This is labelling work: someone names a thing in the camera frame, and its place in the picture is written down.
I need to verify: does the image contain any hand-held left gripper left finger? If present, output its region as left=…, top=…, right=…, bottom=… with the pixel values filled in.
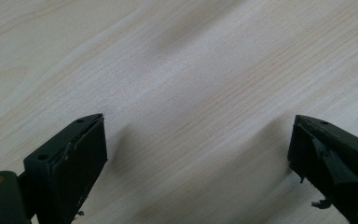
left=22, top=113, right=109, bottom=224

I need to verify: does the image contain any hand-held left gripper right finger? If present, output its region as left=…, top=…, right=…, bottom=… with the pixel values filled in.
left=287, top=114, right=358, bottom=224

